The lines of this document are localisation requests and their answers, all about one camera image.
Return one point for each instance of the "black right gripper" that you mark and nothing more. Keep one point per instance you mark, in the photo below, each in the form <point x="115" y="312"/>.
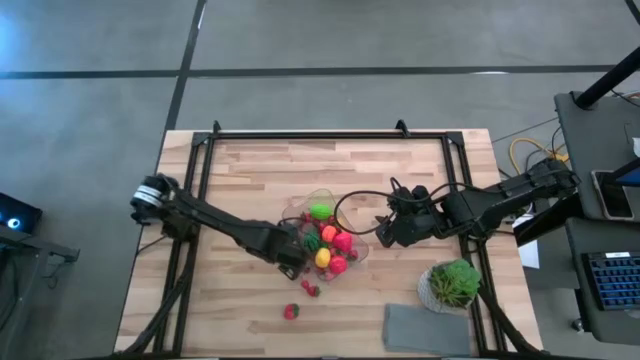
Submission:
<point x="417" y="220"/>

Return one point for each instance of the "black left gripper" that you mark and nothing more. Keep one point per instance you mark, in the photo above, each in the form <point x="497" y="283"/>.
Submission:
<point x="277" y="244"/>

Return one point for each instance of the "toy watermelon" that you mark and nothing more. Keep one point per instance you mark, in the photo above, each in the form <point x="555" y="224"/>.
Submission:
<point x="312" y="242"/>

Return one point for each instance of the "small pink toy fruit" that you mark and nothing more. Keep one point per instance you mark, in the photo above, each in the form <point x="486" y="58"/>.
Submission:
<point x="329" y="275"/>

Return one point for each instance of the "small toy strawberry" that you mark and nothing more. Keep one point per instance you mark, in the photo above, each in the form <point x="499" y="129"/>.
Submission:
<point x="314" y="290"/>
<point x="353" y="254"/>
<point x="304" y="284"/>
<point x="306" y="218"/>

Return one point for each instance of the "red toy apple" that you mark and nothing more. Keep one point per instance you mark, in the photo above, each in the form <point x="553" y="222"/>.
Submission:
<point x="338" y="264"/>

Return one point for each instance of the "red toy pepper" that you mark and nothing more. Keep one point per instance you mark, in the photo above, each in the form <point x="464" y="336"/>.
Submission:
<point x="342" y="241"/>

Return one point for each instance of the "toy orange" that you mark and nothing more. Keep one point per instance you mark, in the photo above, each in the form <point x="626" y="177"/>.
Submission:
<point x="328" y="233"/>

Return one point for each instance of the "light green toy melon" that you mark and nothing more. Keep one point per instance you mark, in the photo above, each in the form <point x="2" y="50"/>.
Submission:
<point x="321" y="211"/>

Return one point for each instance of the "clear plastic container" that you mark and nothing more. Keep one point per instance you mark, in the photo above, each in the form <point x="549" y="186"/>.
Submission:
<point x="300" y="200"/>

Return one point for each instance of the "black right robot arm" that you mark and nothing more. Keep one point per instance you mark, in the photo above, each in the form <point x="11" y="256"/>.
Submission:
<point x="500" y="200"/>

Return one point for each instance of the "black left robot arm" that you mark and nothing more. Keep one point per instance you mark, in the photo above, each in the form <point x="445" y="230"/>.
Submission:
<point x="215" y="217"/>

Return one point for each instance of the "large toy strawberry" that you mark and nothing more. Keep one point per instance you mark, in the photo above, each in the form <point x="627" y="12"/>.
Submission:
<point x="291" y="311"/>

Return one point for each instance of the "green succulent in white pot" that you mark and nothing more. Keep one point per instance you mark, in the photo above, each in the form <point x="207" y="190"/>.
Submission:
<point x="452" y="282"/>

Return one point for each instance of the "grey folded cloth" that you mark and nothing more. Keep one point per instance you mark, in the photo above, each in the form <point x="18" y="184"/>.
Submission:
<point x="425" y="330"/>

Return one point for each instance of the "white paper sheet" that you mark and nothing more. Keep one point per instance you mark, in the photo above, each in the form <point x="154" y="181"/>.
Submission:
<point x="530" y="254"/>

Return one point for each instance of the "black metal beam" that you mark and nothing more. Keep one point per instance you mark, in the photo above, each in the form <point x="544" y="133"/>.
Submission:
<point x="547" y="222"/>

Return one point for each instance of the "grey keyboard desk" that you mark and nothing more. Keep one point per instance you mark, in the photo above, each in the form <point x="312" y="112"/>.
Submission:
<point x="580" y="300"/>

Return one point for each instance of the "grey side desk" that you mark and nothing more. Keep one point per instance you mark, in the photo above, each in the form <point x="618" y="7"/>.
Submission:
<point x="590" y="140"/>

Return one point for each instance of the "black smartphone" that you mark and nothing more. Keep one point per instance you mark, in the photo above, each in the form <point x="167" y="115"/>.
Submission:
<point x="612" y="197"/>

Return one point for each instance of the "backlit black keyboard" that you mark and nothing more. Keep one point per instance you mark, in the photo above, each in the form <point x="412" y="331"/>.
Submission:
<point x="617" y="280"/>

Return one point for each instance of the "black metal pole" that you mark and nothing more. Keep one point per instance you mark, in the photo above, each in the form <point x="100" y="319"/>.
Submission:
<point x="605" y="82"/>

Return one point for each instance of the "black box with status light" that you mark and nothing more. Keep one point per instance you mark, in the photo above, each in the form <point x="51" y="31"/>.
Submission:
<point x="20" y="215"/>

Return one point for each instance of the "black frame clamp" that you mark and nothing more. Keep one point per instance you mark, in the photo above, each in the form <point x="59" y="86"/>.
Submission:
<point x="401" y="128"/>
<point x="216" y="126"/>

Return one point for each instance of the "black aluminium rig frame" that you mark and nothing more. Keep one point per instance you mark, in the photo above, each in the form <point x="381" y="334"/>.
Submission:
<point x="325" y="135"/>

